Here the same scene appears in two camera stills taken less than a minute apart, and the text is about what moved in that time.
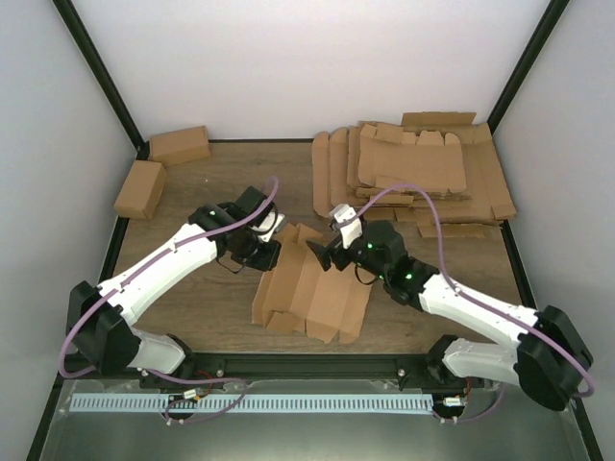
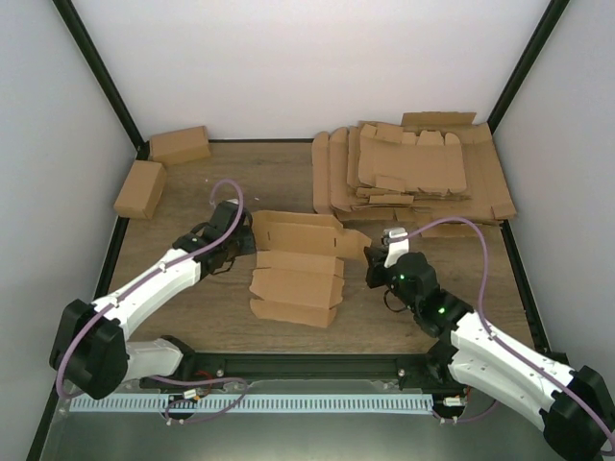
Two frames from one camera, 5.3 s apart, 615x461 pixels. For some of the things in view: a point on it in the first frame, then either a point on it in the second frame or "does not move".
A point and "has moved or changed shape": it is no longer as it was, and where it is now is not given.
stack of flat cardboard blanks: (444, 155) does not move
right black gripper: (324, 255) → (376, 257)
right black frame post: (545, 30) does not move
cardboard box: (299, 295) has moved or changed shape
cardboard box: (180, 146) does not move
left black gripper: (267, 262) → (249, 245)
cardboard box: (142, 189) does not move
